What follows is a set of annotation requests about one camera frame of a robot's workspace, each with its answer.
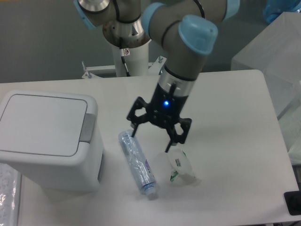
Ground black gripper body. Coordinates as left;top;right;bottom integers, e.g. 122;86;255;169
147;82;188;129

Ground clear bubble wrap sheet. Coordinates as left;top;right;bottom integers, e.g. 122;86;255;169
0;163;22;226

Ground white metal mounting bracket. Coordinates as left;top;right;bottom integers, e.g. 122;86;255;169
82;56;167;79

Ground white push-lid trash can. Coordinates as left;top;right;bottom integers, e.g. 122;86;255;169
0;90;104;192

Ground black device at edge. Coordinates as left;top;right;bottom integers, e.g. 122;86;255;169
284;191;301;216

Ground translucent white storage box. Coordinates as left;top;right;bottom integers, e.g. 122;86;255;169
231;12;301;166

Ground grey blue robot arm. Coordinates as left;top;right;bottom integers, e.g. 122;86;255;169
73;0;240;146

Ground crushed clear plastic bottle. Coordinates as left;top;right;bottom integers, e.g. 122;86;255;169
118;130;157;200

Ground crumpled clear plastic wrapper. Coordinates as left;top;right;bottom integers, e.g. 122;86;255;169
167;148;201;186

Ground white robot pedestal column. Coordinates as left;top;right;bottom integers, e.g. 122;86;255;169
111;41;150;75

